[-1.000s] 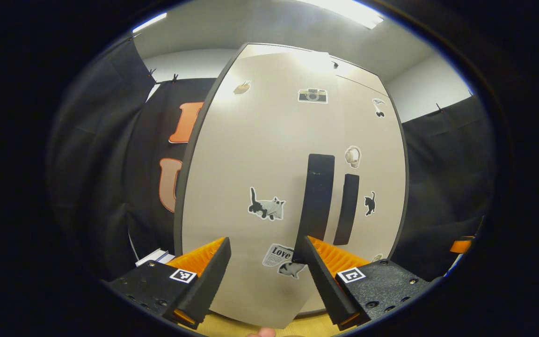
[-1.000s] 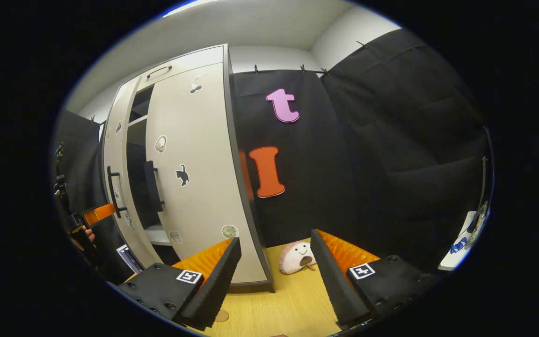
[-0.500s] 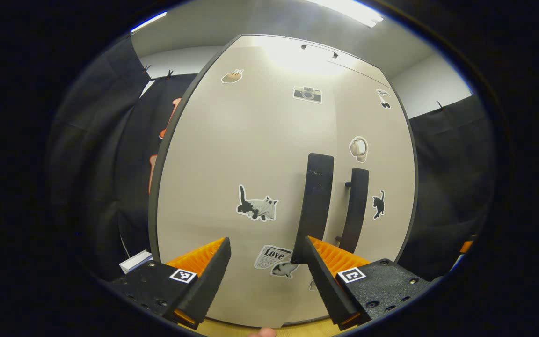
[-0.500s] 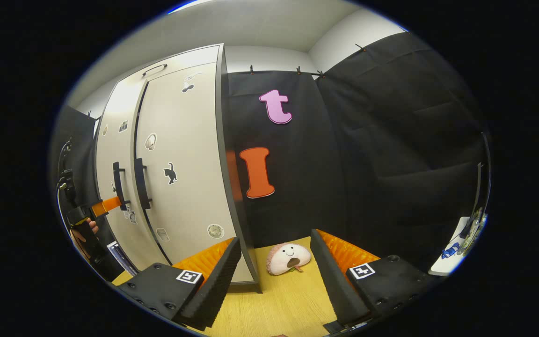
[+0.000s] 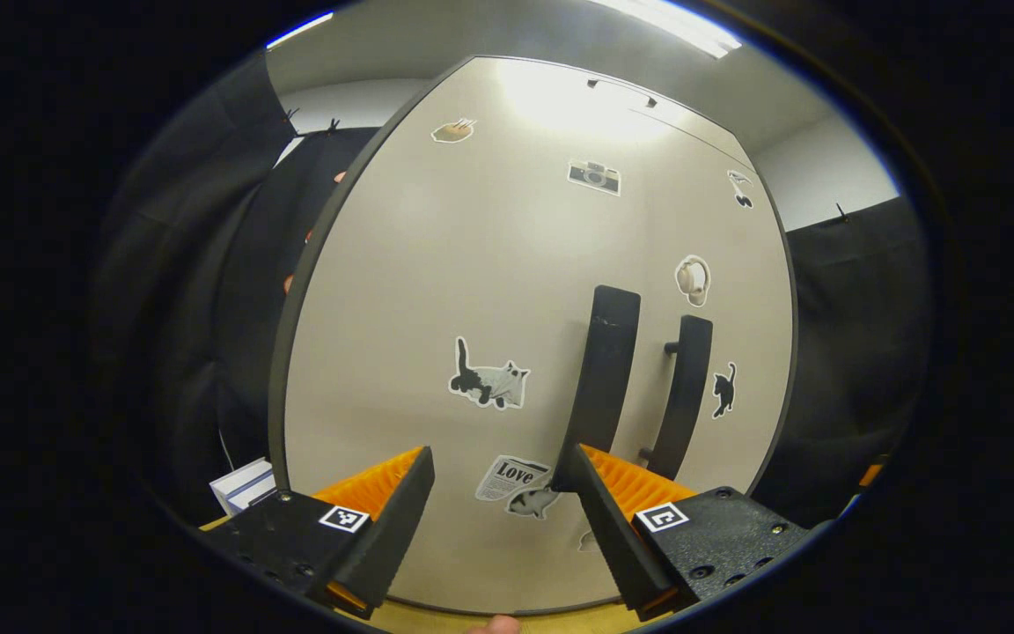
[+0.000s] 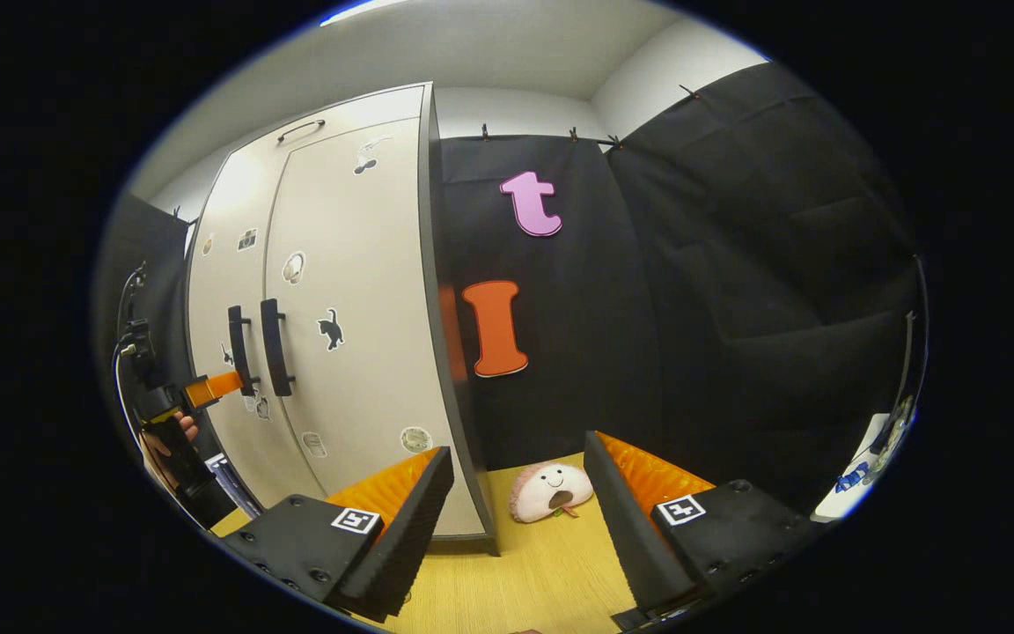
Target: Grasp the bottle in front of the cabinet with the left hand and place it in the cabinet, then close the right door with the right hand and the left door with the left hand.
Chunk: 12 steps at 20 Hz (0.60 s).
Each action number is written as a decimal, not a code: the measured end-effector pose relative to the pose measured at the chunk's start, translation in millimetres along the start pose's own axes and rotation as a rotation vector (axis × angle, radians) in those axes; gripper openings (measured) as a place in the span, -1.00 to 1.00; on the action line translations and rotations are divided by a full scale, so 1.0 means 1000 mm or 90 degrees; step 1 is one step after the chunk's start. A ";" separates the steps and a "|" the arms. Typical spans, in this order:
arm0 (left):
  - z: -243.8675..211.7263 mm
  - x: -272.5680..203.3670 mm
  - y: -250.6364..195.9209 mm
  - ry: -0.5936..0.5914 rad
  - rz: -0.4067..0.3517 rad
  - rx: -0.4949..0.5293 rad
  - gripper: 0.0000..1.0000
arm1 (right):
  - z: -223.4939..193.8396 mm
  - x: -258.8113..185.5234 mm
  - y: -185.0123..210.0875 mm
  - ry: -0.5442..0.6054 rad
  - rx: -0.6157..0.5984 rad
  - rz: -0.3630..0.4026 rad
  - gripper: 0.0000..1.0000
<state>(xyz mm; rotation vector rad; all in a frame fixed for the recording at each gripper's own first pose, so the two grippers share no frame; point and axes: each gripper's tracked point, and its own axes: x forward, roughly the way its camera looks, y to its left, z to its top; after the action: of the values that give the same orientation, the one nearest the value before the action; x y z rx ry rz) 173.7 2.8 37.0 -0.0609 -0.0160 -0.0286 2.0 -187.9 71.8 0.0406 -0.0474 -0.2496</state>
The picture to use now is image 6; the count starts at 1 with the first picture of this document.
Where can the white cabinet door cat sticker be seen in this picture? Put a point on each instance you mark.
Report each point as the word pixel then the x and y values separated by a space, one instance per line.
pixel 366 264

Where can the small blue object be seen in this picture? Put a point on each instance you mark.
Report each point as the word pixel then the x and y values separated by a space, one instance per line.
pixel 852 478

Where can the long ceiling light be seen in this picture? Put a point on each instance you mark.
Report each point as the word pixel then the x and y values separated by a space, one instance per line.
pixel 357 11

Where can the white side table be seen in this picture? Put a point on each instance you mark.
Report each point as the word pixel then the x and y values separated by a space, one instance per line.
pixel 833 506

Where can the dark upright panel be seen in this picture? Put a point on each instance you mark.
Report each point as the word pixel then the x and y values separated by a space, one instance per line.
pixel 914 352

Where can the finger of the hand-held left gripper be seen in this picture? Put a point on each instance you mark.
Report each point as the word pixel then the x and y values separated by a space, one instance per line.
pixel 212 389

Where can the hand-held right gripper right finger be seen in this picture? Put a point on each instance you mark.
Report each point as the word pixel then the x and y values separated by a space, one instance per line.
pixel 635 537

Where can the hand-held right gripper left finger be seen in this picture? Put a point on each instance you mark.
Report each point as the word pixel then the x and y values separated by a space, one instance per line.
pixel 401 537

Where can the white cabinet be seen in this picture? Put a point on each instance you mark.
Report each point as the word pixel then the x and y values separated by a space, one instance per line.
pixel 445 308

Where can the black backdrop cloth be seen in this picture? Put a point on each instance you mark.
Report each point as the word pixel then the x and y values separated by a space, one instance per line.
pixel 736 308

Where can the pink plush toy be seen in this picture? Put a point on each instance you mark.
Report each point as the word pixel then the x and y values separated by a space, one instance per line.
pixel 542 489

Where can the white blue striped object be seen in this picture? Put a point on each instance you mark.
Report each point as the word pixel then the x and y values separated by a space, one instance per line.
pixel 230 480

